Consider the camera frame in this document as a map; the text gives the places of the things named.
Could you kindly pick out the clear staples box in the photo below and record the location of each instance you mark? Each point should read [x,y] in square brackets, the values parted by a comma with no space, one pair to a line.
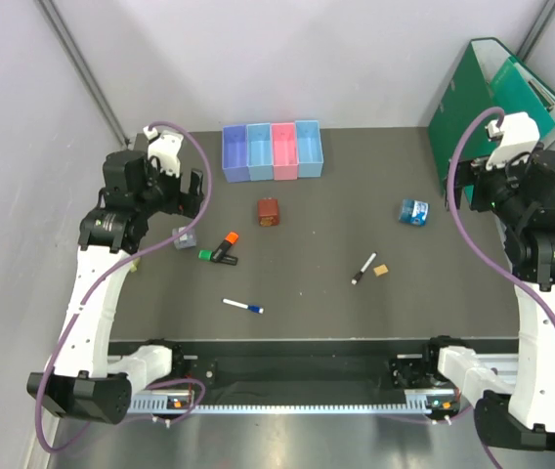
[186,240]

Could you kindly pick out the blue slime jar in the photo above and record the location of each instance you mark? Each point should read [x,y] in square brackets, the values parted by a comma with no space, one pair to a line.
[414,212]

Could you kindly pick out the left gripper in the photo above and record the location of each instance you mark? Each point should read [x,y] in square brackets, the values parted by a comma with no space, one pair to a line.
[182,203]

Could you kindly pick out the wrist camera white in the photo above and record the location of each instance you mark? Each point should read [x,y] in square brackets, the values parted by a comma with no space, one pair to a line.
[163,150]
[518,133]

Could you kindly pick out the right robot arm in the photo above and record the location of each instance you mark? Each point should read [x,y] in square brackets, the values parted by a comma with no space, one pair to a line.
[521,415]

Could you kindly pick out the purple plastic bin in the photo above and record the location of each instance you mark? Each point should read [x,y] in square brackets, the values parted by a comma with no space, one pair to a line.
[234,154]

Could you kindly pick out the black cap whiteboard marker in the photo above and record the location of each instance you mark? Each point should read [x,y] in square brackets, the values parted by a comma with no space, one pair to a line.
[359,274]

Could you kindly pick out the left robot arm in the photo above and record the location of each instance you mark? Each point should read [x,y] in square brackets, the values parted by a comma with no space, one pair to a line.
[84,384]

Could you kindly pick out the brown box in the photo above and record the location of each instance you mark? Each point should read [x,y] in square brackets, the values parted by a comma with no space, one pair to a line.
[268,212]

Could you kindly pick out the light blue bin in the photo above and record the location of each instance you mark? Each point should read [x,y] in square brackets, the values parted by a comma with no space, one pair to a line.
[309,146]
[260,152]

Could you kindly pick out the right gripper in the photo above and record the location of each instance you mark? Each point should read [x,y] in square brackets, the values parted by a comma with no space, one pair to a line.
[473,172]

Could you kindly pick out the blue cap whiteboard marker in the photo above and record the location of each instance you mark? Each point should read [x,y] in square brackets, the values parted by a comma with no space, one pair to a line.
[252,308]

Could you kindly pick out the pink plastic bin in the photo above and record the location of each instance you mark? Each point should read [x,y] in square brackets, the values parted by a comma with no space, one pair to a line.
[285,151]

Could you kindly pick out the teal folder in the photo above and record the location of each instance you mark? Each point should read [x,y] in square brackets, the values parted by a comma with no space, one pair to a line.
[515,90]

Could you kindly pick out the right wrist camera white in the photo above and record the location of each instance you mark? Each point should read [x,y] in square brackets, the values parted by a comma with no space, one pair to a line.
[518,133]

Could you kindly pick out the aluminium rail with cable duct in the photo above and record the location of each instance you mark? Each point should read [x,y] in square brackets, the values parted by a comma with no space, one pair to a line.
[433,403]

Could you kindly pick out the orange cap highlighter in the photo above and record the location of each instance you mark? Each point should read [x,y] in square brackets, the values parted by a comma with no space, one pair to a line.
[222,250]

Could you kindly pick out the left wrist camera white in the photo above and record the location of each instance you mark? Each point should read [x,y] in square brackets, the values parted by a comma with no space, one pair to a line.
[163,150]

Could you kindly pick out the small cork eraser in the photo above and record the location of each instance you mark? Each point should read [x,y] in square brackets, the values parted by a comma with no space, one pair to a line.
[381,270]

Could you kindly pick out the green ring binder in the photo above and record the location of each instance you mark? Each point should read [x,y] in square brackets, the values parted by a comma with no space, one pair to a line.
[467,94]

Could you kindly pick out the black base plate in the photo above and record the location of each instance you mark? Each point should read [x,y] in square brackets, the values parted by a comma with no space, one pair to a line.
[258,365]

